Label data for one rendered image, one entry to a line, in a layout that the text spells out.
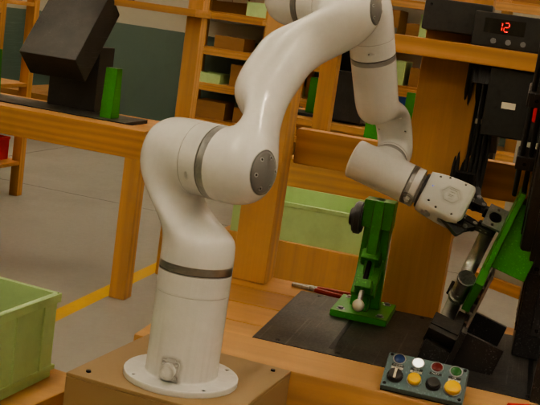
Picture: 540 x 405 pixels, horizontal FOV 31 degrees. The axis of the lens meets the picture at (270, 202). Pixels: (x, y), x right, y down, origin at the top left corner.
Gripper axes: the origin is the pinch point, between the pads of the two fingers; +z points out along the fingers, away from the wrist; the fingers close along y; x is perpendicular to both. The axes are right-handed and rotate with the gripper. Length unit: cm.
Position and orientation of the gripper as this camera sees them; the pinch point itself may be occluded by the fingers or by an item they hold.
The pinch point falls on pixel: (489, 222)
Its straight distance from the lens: 204.2
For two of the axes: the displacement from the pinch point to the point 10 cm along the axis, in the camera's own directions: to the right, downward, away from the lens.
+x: -0.8, 5.3, 8.4
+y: 4.6, -7.3, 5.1
